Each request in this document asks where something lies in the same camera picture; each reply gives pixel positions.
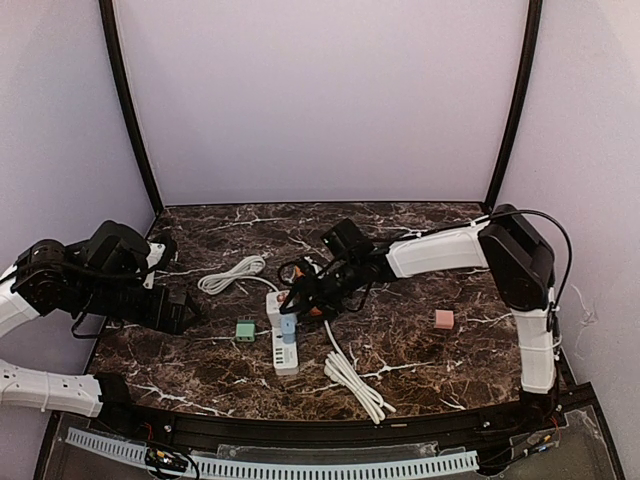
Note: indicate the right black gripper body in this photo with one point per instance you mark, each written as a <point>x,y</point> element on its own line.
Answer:
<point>316,290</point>

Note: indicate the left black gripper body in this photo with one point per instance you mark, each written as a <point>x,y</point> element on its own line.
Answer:
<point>167,314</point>

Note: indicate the orange power strip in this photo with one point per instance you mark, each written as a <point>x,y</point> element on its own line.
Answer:
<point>306,267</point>

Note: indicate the blue plug adapter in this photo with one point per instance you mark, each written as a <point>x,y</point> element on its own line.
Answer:
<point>288,324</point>

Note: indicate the white cube socket adapter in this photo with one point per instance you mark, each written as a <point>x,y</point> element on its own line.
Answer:
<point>273,303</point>

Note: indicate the green plug adapter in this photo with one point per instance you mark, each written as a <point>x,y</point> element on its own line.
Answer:
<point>245,331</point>

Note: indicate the white power strip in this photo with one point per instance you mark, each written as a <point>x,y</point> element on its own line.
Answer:
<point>285,357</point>

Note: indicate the pink plug adapter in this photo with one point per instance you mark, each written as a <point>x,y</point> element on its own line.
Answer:
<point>444,319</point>

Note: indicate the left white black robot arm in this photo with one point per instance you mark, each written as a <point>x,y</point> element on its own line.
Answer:
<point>111,274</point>

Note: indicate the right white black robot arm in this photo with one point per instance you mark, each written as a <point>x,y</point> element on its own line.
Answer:
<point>520,260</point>

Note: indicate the small green circuit board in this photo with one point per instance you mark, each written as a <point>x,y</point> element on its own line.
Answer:
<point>166,460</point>

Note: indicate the black front table rail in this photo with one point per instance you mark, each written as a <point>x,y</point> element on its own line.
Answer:
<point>485,427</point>

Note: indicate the left black frame post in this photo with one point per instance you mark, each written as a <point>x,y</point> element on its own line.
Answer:
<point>128,109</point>

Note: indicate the black frame post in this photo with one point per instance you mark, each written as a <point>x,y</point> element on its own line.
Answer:
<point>128,109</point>
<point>525,66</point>

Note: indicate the right black frame post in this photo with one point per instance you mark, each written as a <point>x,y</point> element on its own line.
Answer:
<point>525,66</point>

